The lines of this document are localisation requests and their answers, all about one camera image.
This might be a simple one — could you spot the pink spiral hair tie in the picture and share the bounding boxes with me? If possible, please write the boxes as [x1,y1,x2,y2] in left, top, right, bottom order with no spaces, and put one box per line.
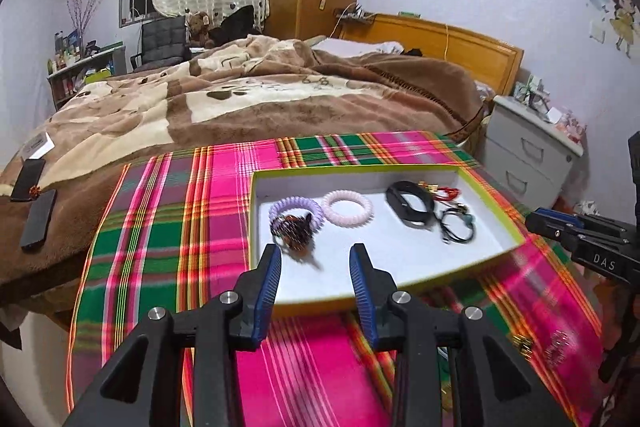
[321,189,373,228]

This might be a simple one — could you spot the white desk shelf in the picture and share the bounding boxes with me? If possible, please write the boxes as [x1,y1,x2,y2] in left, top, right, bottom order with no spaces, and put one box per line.
[47,44,128,110]

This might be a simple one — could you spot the brown plush blanket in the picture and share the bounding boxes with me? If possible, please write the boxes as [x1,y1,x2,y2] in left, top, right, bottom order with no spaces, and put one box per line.
[0,34,488,303]

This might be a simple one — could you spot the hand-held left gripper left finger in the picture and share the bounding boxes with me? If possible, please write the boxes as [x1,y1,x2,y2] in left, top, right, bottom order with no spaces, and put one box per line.
[65,244,283,427]

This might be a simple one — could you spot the grey cord bracelet green bead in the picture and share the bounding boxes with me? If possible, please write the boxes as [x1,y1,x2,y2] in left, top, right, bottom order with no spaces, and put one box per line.
[434,203,476,244]

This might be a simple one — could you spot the black smartphone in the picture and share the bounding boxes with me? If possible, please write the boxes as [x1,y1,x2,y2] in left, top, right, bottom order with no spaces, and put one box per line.
[21,189,58,253]
[10,158,47,202]

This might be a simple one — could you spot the cluster of toiletry bottles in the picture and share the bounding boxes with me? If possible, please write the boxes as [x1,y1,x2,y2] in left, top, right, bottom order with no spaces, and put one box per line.
[47,29,86,75]

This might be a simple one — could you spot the black wristband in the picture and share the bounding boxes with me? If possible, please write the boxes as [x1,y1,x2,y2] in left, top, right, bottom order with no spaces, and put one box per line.
[385,181,435,228]

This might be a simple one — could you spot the white card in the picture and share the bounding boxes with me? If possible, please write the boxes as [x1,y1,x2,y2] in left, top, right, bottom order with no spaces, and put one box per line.
[22,132,55,160]

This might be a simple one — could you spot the clear hair clip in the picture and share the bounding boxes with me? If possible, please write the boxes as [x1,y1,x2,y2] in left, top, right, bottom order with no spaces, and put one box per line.
[544,331,572,368]

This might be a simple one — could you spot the dried flower branches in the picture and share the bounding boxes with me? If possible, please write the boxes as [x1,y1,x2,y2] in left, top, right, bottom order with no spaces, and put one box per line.
[66,0,108,42]

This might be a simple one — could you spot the dark brown hair clip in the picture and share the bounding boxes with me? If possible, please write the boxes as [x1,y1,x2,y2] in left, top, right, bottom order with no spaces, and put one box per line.
[270,213,321,260]

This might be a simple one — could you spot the red cord bracelet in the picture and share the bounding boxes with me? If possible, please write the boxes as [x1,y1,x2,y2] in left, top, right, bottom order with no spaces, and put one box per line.
[419,182,462,204]

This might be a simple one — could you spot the purple spiral hair tie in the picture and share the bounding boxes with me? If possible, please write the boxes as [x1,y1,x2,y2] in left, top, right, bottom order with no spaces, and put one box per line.
[268,195,323,233]

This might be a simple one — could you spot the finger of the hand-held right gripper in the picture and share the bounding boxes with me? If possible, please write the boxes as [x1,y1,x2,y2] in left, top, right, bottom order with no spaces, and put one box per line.
[537,208,626,233]
[525,211,626,253]

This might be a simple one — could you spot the white drawer nightstand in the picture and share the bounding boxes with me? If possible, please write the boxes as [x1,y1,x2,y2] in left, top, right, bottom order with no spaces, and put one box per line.
[482,94,585,210]

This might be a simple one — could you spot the cartoon figure wall sticker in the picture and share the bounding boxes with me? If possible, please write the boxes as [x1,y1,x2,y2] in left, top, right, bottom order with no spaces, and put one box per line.
[582,0,640,58]

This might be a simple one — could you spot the wall shelf with chargers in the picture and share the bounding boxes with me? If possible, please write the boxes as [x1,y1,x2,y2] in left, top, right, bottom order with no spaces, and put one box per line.
[334,7,376,25]

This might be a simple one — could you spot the grey office chair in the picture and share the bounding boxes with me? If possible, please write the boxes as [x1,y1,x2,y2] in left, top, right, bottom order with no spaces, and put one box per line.
[131,14,193,70]

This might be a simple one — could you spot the brown teddy bear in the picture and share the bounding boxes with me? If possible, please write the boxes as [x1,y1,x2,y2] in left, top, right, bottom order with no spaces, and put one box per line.
[186,11,216,49]

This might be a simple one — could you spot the white pillow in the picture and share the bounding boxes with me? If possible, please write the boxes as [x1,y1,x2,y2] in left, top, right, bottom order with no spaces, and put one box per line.
[320,36,406,56]

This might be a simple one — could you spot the dark cloth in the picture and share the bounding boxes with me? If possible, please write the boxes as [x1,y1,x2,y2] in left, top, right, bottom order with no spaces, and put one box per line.
[207,5,261,48]

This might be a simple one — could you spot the wooden bed headboard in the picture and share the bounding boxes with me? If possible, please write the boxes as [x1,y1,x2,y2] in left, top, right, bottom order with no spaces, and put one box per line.
[332,13,525,96]

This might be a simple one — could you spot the plaid tablecloth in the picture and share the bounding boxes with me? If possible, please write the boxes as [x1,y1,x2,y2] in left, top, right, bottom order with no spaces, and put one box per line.
[65,131,608,427]

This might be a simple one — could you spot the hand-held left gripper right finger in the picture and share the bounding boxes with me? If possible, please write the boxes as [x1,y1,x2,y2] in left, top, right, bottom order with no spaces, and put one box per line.
[349,243,573,427]

